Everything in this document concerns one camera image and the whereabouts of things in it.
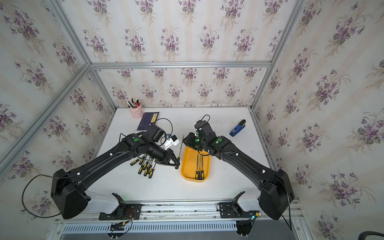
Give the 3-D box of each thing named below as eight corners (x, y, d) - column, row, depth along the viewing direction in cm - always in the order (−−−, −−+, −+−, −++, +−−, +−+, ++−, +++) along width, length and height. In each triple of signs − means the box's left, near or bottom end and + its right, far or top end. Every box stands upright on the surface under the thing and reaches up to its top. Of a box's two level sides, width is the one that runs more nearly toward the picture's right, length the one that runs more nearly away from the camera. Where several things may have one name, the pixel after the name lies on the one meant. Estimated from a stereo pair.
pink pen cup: (130, 119, 115) (124, 108, 105) (133, 110, 121) (128, 99, 111) (142, 119, 115) (137, 108, 105) (144, 110, 121) (140, 99, 111)
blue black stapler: (230, 135, 105) (231, 131, 101) (241, 123, 112) (243, 119, 108) (233, 137, 104) (235, 133, 100) (245, 125, 111) (247, 121, 107)
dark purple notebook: (138, 130, 108) (137, 128, 106) (143, 114, 118) (142, 112, 117) (155, 130, 108) (154, 128, 106) (158, 114, 118) (158, 112, 117)
